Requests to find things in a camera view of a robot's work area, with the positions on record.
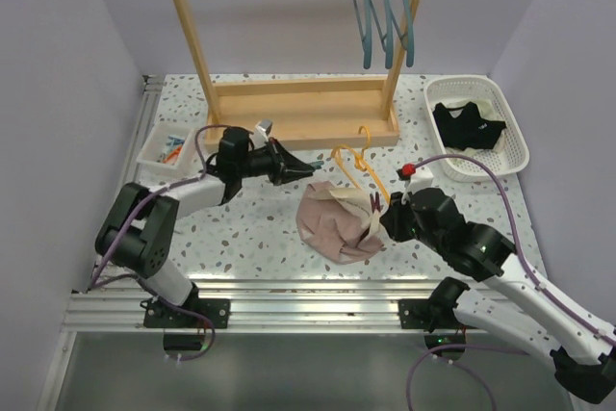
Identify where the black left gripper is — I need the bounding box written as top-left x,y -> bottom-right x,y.
237,138 -> 313,187

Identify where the purple clothespin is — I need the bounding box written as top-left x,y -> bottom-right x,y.
369,192 -> 383,213

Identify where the pink beige underwear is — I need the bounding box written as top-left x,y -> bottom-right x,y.
295,181 -> 387,265

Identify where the yellow plastic hanger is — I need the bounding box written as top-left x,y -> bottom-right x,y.
330,125 -> 391,205

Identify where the black underwear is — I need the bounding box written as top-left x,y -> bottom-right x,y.
432,102 -> 507,150

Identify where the light teal clothespin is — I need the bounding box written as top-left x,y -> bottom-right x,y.
165,137 -> 185,151

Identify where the orange clothespin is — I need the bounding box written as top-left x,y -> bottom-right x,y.
163,146 -> 182,164

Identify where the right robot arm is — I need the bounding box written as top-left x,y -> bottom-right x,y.
380,188 -> 615,404

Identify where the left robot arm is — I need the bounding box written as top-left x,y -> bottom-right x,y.
89,120 -> 322,327

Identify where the teal hanger middle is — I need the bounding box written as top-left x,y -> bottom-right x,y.
369,0 -> 394,70

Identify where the teal hanger right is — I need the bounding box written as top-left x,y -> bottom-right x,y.
392,0 -> 415,68

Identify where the wooden clothes rack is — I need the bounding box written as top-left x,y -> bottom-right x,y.
172,0 -> 420,149

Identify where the small white tray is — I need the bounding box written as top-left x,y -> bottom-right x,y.
137,121 -> 196,179

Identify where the white plastic basket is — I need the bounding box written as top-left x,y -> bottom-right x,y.
423,75 -> 529,182

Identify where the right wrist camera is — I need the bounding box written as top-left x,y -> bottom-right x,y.
397,164 -> 434,196

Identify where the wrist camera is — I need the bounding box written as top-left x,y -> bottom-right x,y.
253,119 -> 273,144
397,164 -> 434,196

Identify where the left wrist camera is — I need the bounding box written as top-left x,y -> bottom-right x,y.
253,119 -> 273,144

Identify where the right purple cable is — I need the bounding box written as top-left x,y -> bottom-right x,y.
423,154 -> 616,349

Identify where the purple cable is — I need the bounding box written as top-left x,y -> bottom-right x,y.
90,124 -> 227,335
423,154 -> 616,349

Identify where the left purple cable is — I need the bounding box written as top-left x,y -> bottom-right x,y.
90,124 -> 227,335

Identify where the aluminium rail frame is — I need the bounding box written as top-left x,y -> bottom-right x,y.
36,76 -> 591,411

